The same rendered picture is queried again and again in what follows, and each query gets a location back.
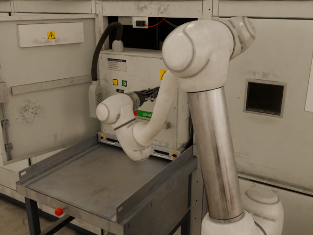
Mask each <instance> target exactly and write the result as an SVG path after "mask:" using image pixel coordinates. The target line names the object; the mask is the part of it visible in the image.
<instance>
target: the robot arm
mask: <svg viewBox="0 0 313 235"><path fill-rule="evenodd" d="M255 36H256V30H255V27H254V25H253V23H252V22H251V21H250V19H249V18H247V17H244V16H236V17H231V18H229V19H227V20H214V21H213V20H198V21H191V22H187V23H185V24H183V25H180V26H179V27H177V28H175V29H174V30H173V31H172V32H171V33H170V34H169V35H168V36H167V37H166V39H165V40H164V43H163V46H162V58H163V62H164V64H165V66H166V67H167V69H168V70H167V71H166V73H165V75H164V77H163V79H162V82H161V85H160V87H155V88H153V89H150V88H148V90H141V91H133V92H131V91H129V92H126V93H123V94H117V95H113V96H110V97H108V98H106V99H105V100H103V101H102V102H101V103H99V104H98V106H97V108H96V116H97V118H98V119H99V120H100V121H101V122H103V123H106V124H109V125H110V126H111V127H112V128H113V129H114V131H115V133H116V137H117V139H118V141H119V143H120V145H121V147H122V148H123V150H124V151H125V153H126V154H127V156H128V157H129V158H130V159H131V160H133V161H136V162H140V161H144V160H146V159H147V158H148V157H149V156H150V154H151V146H150V144H151V143H152V141H153V138H154V137H155V136H156V135H157V134H158V133H159V132H160V130H161V129H162V127H163V125H164V123H165V120H166V118H167V115H168V112H169V110H170V106H171V104H172V101H173V98H174V95H175V93H176V90H177V88H178V86H179V85H180V87H181V88H182V90H183V91H184V92H187V95H188V100H189V106H190V111H191V118H192V123H193V129H194V134H195V140H196V145H197V152H198V157H199V163H200V168H201V174H202V179H203V185H204V192H205V197H206V202H207V208H208V213H207V214H206V216H205V217H204V218H203V220H202V223H201V235H282V230H283V224H284V210H283V207H282V204H281V201H280V199H279V198H278V197H277V196H276V194H275V193H274V192H272V191H271V190H269V189H266V188H262V187H253V188H250V189H247V190H246V191H245V192H243V193H242V194H241V193H240V187H239V181H238V173H237V167H236V161H235V155H234V149H233V143H232V137H231V129H230V122H229V117H228V110H227V104H226V98H225V90H224V85H225V83H226V81H227V77H228V66H229V61H231V60H232V59H233V58H235V57H236V56H238V55H240V54H241V53H243V52H244V51H246V50H247V49H248V48H249V47H250V45H251V44H252V43H253V41H254V40H255ZM155 98H157V99H156V103H155V107H154V110H153V113H152V117H151V120H150V121H149V123H147V124H145V123H143V122H137V120H136V118H135V116H134V113H133V112H134V111H136V110H137V109H138V108H139V107H141V106H142V105H143V103H144V102H147V101H148V100H150V101H151V102H153V101H154V99H155Z"/></svg>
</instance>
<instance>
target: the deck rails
mask: <svg viewBox="0 0 313 235"><path fill-rule="evenodd" d="M103 144H105V143H103V142H99V141H98V133H97V134H94V135H92V136H90V137H88V138H86V139H84V140H82V141H80V142H78V143H76V144H74V145H72V146H70V147H68V148H66V149H63V150H61V151H59V152H57V153H55V154H53V155H51V156H49V157H47V158H45V159H43V160H41V161H39V162H37V163H35V164H32V165H30V166H28V167H26V168H24V169H22V170H20V171H18V174H19V181H20V185H22V186H24V187H26V186H28V185H30V184H32V183H33V182H35V181H37V180H39V179H41V178H43V177H44V176H46V175H48V174H50V173H52V172H54V171H55V170H57V169H59V168H61V167H63V166H65V165H66V164H68V163H70V162H72V161H74V160H76V159H78V158H79V157H81V156H83V155H85V154H87V153H89V152H91V151H92V150H94V149H96V148H98V147H100V146H102V145H103ZM192 147H193V145H192V146H190V147H189V148H188V149H187V150H185V151H184V152H183V153H182V154H180V155H179V156H178V157H177V158H175V159H174V160H173V161H172V162H170V163H169V164H168V165H167V166H166V167H165V168H163V169H162V170H161V171H160V172H158V173H157V174H156V175H155V176H154V177H152V178H151V179H150V180H149V181H147V182H146V183H145V184H144V185H142V186H141V187H140V188H139V189H137V190H136V191H135V192H134V193H133V194H132V195H130V196H129V197H128V198H127V199H125V200H124V201H123V202H122V203H121V204H119V205H118V206H117V207H116V215H114V216H113V217H112V218H111V219H110V221H113V222H115V223H119V222H120V221H121V220H123V219H124V218H125V217H126V216H127V215H128V214H129V213H130V212H132V211H133V210H134V209H135V208H136V207H137V206H138V205H140V204H141V203H142V202H143V201H144V200H145V199H146V198H147V197H149V196H150V195H151V194H152V193H153V192H154V191H155V190H157V189H158V188H159V187H160V186H161V185H162V184H163V183H164V182H165V181H166V180H167V179H169V178H170V177H171V176H172V175H173V174H174V173H175V172H176V171H178V170H179V169H180V168H181V167H182V166H183V165H184V164H186V163H187V162H188V161H189V160H190V159H191V158H192V157H193V156H192ZM24 171H26V174H24V175H22V176H21V173H22V172H24ZM121 206H122V209H121V210H120V211H118V209H119V208H120V207H121Z"/></svg>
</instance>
